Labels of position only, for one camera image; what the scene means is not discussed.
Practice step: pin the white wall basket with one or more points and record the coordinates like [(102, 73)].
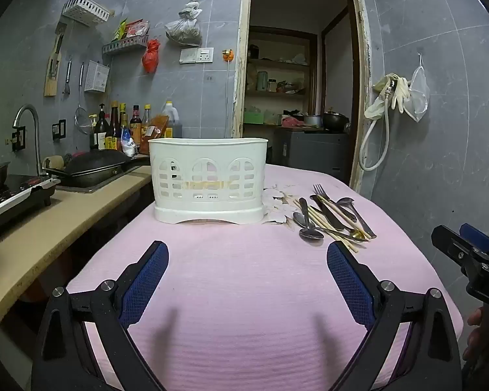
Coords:
[(85, 8)]

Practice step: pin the white plastic utensil basket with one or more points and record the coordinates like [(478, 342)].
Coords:
[(208, 154)]

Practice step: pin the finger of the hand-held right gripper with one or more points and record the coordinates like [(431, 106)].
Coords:
[(476, 236), (452, 244)]

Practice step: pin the metal faucet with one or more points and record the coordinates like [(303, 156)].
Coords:
[(36, 130)]

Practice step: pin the gold spoon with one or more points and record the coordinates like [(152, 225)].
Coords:
[(358, 235)]

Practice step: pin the wooden chopstick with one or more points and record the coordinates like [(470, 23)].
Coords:
[(318, 216), (314, 218), (340, 234), (350, 243)]

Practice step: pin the pink floral tablecloth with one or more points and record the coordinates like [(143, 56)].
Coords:
[(244, 277)]

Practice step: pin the metal strainer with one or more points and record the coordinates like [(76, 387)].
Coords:
[(80, 118)]

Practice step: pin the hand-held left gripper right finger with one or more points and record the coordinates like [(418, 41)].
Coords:
[(348, 281)]

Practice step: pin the grey wall shelf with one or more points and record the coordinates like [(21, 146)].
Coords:
[(124, 45)]

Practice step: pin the black wok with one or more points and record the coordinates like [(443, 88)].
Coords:
[(93, 165)]

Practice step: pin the white hanging holder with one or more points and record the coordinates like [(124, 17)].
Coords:
[(97, 76)]

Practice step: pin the green thermos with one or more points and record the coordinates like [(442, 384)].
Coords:
[(262, 81)]

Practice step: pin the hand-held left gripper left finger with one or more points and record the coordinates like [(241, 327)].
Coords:
[(144, 281)]

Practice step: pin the yellow sponge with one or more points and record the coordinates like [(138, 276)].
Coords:
[(53, 161)]

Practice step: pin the pink cloth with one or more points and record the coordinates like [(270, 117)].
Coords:
[(291, 121)]

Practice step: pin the person's right hand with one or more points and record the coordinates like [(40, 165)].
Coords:
[(474, 317)]

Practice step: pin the beige kitchen countertop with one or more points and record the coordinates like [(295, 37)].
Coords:
[(65, 220)]

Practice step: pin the gas stove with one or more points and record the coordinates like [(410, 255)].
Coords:
[(16, 199)]

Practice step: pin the rubber gloves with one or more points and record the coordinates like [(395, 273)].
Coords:
[(393, 85)]

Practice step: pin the small metal pot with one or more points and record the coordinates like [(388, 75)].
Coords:
[(312, 121)]

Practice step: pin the dark cooking pot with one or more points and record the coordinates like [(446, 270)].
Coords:
[(335, 121)]

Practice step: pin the white wall socket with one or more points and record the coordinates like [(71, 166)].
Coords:
[(205, 54)]

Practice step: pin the worn door frame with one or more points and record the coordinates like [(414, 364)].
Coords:
[(238, 69)]

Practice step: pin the orange seasoning packet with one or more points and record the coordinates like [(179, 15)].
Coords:
[(159, 126)]

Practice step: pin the white wall switch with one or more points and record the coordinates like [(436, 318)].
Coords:
[(188, 55)]

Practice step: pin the green box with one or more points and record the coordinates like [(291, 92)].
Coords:
[(253, 117)]

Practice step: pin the blue and white packet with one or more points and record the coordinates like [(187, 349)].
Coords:
[(129, 142)]

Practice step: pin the clear bag of dried goods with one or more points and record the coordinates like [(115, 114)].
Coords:
[(183, 30)]

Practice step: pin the silver spoon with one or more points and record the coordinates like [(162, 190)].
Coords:
[(366, 228), (299, 220), (311, 234)]

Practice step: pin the glass jar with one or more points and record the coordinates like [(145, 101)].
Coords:
[(272, 85)]

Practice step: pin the steel spoon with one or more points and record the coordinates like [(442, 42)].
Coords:
[(328, 211)]

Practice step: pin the black wall outlet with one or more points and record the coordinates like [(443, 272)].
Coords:
[(18, 138), (59, 129)]

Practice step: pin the white mesh bag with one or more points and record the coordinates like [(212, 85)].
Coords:
[(417, 93)]

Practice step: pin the red plastic bag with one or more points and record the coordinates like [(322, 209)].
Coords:
[(150, 57)]

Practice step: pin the grey cabinet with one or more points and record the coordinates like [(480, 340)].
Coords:
[(313, 150)]

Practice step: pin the silver fork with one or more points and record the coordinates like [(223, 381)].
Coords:
[(320, 191)]

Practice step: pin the snack packets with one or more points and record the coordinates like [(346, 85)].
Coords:
[(132, 28)]

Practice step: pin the wooden pantry shelf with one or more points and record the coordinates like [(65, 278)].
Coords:
[(281, 63)]

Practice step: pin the orange plug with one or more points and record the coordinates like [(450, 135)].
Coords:
[(227, 55)]

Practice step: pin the wooden knife rack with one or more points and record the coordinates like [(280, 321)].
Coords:
[(53, 69)]

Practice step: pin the dark pump bottle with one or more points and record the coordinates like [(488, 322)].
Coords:
[(101, 130)]

